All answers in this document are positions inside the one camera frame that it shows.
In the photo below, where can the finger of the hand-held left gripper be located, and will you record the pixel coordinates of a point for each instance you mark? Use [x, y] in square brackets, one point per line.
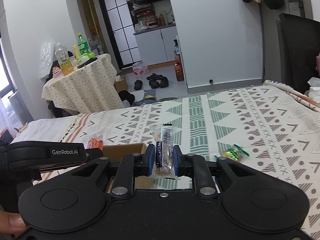
[93, 154]

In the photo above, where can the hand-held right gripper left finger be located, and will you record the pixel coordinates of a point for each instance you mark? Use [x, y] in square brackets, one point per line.
[150, 160]

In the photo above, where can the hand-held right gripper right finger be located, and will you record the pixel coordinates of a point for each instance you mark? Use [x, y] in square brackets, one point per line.
[178, 161]

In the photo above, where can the orange-red snack packet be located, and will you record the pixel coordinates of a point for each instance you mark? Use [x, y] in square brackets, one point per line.
[95, 142]

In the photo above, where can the purple label cracker packet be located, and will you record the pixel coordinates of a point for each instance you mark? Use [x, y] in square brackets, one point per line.
[165, 140]

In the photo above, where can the brown cardboard box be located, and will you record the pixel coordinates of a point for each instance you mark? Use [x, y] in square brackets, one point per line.
[122, 151]

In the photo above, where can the person's left hand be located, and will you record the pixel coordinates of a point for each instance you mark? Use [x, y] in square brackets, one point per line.
[11, 222]

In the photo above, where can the green and yellow pastry packet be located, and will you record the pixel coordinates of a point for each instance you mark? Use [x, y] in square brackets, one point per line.
[231, 153]

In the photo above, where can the round table with dotted cloth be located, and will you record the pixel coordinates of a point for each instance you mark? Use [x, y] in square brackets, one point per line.
[85, 92]

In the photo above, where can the grey floor cloth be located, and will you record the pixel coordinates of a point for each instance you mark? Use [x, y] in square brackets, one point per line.
[146, 97]

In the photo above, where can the dark clothes pile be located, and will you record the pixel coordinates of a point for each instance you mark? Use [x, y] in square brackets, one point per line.
[126, 97]

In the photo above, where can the small floor cardboard box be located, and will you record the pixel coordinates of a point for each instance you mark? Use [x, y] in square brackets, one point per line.
[121, 83]

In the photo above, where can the black shoe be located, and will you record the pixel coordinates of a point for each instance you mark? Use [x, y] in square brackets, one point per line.
[164, 82]
[154, 83]
[155, 76]
[138, 85]

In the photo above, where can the small doll figure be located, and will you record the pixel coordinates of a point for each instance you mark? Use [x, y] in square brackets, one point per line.
[56, 70]

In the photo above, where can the red-brown bottle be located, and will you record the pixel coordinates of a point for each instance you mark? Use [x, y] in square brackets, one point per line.
[178, 71]

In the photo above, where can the pink plastic bag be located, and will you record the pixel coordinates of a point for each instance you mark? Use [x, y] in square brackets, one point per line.
[140, 68]

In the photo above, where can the black phone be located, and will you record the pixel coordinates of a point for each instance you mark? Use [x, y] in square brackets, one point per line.
[87, 62]

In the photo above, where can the clear plastic bag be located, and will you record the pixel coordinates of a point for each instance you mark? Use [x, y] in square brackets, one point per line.
[46, 60]

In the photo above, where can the green tissue pack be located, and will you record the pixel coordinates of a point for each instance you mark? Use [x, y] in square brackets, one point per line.
[85, 58]

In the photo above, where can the clear bottle yellow drink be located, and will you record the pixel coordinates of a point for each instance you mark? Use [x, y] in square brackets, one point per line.
[64, 60]

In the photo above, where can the small yellow bottle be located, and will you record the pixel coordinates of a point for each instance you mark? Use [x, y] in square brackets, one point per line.
[76, 52]

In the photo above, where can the small desk fan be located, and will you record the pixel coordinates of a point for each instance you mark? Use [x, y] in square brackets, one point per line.
[99, 48]

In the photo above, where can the green plastic bottle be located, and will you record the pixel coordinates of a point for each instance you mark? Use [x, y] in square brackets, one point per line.
[83, 45]

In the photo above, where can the black spray bottle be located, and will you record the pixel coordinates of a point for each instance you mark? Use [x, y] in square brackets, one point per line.
[176, 47]

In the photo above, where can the white kitchen cabinet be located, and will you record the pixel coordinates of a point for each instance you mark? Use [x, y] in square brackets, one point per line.
[157, 45]

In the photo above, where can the black framed glass door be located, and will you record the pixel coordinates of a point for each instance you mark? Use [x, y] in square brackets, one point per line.
[118, 30]

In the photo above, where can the orange drink bottle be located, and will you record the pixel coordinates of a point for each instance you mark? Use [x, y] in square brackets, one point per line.
[162, 20]

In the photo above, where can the cluttered kitchen shelf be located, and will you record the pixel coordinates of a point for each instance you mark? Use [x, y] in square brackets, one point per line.
[145, 17]

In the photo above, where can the white tissue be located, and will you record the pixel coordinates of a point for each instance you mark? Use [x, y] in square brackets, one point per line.
[313, 82]

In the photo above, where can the dark chair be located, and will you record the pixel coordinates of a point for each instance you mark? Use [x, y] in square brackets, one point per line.
[295, 55]

